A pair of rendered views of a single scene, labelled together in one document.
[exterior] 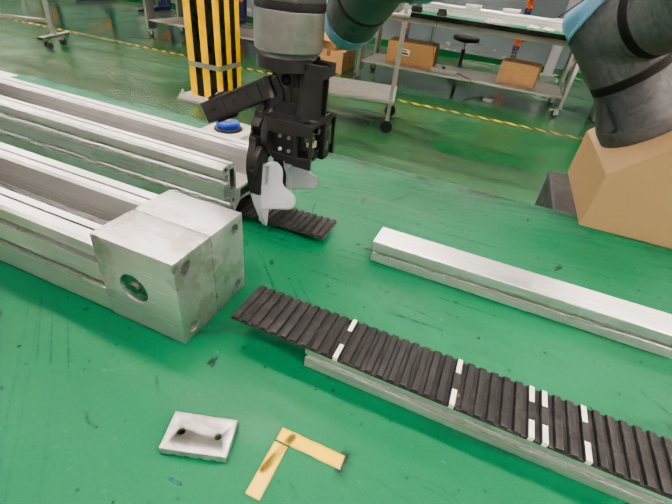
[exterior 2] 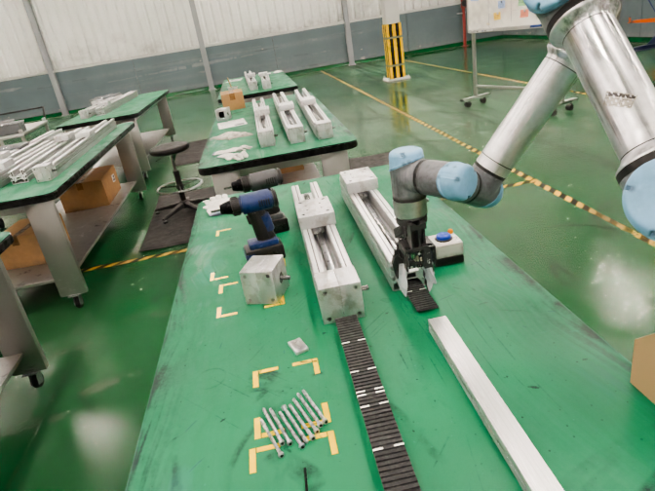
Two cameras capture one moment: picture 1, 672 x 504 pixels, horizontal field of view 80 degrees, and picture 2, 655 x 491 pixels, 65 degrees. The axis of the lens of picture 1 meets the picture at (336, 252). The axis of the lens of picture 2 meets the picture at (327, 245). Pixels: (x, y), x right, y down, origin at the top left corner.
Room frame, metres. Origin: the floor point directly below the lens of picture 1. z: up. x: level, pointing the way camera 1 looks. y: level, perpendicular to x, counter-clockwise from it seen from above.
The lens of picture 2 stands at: (-0.13, -0.85, 1.44)
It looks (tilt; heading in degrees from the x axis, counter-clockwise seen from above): 24 degrees down; 67
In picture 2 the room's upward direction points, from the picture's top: 10 degrees counter-clockwise
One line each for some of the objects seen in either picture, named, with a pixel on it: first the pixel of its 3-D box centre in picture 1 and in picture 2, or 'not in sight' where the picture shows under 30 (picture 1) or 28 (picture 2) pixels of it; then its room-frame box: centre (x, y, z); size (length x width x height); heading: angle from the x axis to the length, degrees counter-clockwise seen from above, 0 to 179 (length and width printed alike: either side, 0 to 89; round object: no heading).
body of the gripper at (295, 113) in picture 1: (292, 110); (414, 241); (0.48, 0.07, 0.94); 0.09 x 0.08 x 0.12; 71
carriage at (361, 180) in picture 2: not in sight; (359, 183); (0.71, 0.75, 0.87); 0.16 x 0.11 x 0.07; 71
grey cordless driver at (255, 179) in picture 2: not in sight; (257, 204); (0.34, 0.80, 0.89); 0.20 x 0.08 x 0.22; 170
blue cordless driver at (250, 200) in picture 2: not in sight; (250, 228); (0.24, 0.60, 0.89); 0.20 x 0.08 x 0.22; 170
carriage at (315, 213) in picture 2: not in sight; (315, 216); (0.45, 0.58, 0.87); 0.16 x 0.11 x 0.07; 71
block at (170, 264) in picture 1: (185, 256); (343, 293); (0.32, 0.15, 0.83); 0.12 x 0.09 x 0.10; 161
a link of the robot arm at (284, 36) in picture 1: (290, 33); (411, 207); (0.49, 0.08, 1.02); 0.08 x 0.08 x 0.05
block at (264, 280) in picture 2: not in sight; (269, 279); (0.20, 0.36, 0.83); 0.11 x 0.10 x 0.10; 140
